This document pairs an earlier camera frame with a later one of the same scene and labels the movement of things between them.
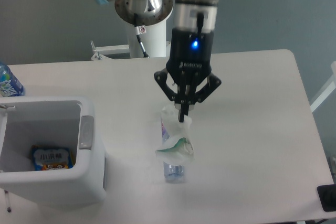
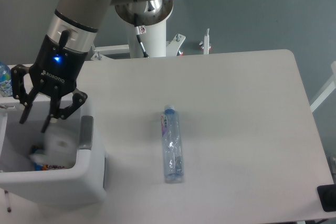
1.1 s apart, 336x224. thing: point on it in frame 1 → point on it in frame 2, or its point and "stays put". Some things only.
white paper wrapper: (179, 148) → (60, 147)
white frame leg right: (327, 91) stays put
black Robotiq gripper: (189, 64) → (54, 68)
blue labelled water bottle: (10, 85) stays put
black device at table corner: (327, 195) stays put
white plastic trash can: (60, 121) stays put
